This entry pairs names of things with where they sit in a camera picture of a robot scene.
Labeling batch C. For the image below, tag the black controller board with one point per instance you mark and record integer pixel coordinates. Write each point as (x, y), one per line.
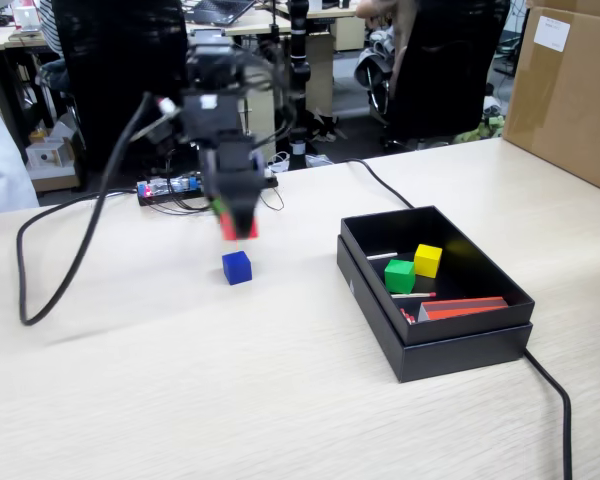
(170, 199)

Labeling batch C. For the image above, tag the blue cube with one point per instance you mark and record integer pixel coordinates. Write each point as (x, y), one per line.
(237, 269)

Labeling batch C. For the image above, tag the black office chair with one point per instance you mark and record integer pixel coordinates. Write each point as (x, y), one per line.
(445, 75)
(105, 50)

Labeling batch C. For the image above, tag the white garment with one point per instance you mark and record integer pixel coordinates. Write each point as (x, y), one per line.
(0, 165)

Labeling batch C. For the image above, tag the large brown cardboard box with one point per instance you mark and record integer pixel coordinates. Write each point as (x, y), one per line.
(570, 100)

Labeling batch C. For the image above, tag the white shipping label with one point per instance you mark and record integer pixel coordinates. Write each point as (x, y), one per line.
(552, 32)

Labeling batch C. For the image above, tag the pale wooden stick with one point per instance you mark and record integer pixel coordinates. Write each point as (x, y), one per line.
(382, 255)

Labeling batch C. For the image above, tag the dark laptop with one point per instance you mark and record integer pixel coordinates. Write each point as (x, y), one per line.
(220, 10)

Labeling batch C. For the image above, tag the bundle of red-tipped matches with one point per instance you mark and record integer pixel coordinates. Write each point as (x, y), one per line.
(407, 316)

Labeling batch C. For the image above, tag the small white product box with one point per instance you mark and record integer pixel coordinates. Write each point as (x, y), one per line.
(47, 157)

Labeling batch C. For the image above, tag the orange matchbox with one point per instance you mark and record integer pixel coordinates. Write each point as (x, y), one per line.
(460, 307)

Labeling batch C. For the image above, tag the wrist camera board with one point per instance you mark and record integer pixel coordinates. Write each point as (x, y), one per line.
(162, 130)

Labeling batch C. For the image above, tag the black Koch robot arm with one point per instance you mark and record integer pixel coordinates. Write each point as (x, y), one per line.
(212, 65)

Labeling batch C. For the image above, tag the beige drawer cabinet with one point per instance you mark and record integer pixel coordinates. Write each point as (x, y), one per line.
(261, 120)

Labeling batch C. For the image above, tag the black cardboard box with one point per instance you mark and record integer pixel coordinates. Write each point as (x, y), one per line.
(455, 225)

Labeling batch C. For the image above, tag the red cube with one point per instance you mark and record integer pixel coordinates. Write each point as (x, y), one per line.
(228, 230)

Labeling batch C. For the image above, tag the black pole with white rings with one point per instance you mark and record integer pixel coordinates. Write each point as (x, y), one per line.
(298, 75)

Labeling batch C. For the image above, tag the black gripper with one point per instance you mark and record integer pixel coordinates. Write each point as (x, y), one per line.
(235, 160)

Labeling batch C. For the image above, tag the yellow cube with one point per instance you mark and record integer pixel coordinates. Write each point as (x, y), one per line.
(427, 260)

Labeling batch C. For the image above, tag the green cube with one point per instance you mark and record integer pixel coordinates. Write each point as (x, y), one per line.
(399, 277)

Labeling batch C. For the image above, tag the black open box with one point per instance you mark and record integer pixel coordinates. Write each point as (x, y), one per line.
(460, 357)

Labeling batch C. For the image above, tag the red-tipped match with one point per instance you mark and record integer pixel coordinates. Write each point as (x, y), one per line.
(424, 293)

